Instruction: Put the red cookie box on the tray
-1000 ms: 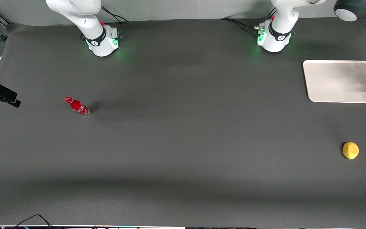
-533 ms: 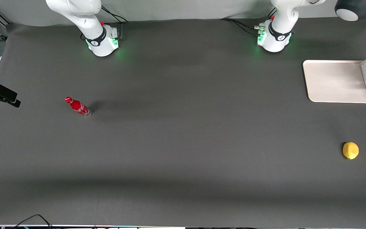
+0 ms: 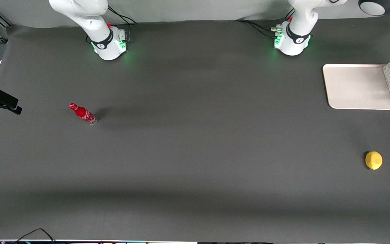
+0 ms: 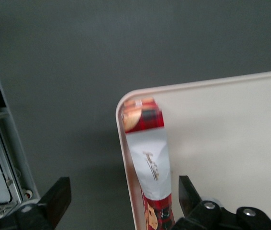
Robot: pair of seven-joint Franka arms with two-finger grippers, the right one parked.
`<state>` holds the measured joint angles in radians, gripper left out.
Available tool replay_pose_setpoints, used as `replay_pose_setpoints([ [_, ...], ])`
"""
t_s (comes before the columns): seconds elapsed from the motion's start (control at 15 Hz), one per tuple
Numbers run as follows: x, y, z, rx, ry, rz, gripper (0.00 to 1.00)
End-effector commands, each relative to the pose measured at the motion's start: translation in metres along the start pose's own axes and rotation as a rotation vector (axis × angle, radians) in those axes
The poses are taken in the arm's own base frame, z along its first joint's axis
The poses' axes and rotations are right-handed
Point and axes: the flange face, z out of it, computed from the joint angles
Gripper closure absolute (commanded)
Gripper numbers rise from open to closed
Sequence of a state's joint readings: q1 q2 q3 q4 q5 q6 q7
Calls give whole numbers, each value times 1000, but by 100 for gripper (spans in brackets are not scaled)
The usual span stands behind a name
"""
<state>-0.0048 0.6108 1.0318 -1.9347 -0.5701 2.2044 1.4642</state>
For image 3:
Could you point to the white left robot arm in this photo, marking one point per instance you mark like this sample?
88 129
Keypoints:
295 40

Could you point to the white rectangular tray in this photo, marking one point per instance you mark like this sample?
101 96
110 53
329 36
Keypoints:
357 86

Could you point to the red soda bottle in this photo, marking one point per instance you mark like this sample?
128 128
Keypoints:
84 114

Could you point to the yellow lemon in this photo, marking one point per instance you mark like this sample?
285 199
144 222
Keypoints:
373 160

